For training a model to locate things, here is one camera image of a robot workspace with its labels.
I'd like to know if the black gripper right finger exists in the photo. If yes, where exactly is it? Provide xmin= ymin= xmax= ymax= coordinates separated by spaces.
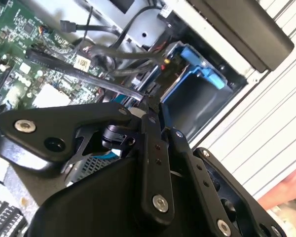
xmin=160 ymin=105 xmax=286 ymax=237

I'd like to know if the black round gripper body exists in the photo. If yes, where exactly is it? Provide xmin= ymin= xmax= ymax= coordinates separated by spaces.
xmin=27 ymin=156 xmax=208 ymax=237

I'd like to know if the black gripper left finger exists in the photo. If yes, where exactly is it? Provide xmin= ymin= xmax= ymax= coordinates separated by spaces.
xmin=0 ymin=98 xmax=175 ymax=227

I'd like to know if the black data wire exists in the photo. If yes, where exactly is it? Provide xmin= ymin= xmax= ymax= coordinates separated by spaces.
xmin=27 ymin=48 xmax=161 ymax=112

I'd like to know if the hard disk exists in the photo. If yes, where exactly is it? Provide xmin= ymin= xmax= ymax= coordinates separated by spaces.
xmin=157 ymin=42 xmax=235 ymax=141

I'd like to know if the black power wire bundle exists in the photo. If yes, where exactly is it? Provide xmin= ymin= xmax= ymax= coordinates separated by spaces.
xmin=91 ymin=46 xmax=171 ymax=75

